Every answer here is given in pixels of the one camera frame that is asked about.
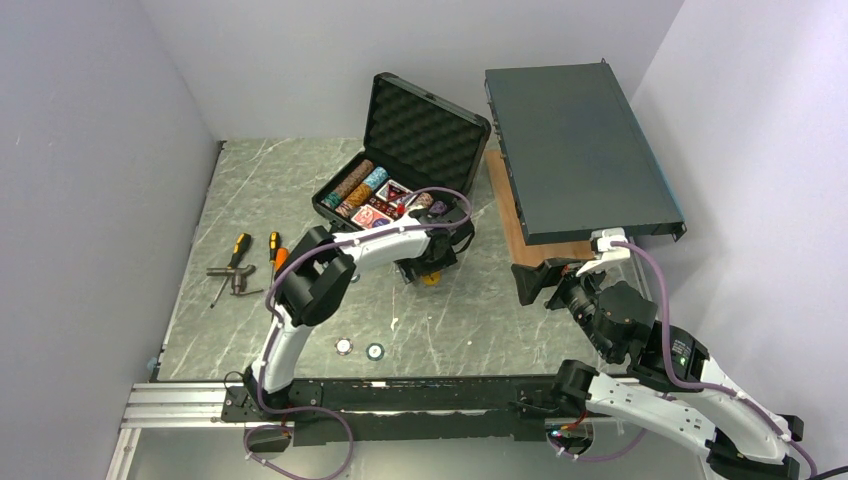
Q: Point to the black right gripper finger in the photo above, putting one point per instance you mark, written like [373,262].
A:
[567,264]
[530,281]

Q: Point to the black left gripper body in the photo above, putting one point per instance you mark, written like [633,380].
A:
[424,266]

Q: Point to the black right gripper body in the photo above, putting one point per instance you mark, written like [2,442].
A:
[578,295]

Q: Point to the yellow big blind button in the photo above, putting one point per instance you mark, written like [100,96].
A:
[431,279]

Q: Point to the red black all-in triangle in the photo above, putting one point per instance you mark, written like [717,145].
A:
[393,193]

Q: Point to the white brown poker chip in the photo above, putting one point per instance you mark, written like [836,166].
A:
[343,346]

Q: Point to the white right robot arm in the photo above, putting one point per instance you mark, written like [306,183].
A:
[680,392]

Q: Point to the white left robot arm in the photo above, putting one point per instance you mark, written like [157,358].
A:
[313,281]

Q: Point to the black poker set case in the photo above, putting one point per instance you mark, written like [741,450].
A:
[425,142]

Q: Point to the wooden board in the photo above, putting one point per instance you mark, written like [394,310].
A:
[520,252]

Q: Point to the purple chip stack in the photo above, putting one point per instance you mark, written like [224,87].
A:
[438,208]

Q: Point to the brown blue chip row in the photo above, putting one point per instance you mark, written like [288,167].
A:
[423,201]

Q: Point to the blue playing card deck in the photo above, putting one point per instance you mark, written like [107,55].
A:
[407,200]

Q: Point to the red playing card deck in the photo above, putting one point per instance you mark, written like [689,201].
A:
[365,215]

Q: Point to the light blue chip stack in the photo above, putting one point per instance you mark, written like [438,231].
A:
[376,178]

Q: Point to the orange yellow chip stack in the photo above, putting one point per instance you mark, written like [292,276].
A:
[354,200]

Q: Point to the dark teal rack server box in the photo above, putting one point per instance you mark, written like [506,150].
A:
[576,156]

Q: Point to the brown grey chip row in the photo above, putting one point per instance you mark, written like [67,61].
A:
[333,199]

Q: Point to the teal poker chip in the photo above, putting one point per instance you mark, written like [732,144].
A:
[375,351]

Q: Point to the grey metal pipe fitting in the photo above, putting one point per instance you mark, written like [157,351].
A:
[235,278]

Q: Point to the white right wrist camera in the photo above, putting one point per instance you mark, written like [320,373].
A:
[610,250]

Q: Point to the orange black handled screwdriver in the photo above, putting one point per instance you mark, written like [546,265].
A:
[277,252]

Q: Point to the black yellow handled screwdriver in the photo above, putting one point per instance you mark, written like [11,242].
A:
[240,249]

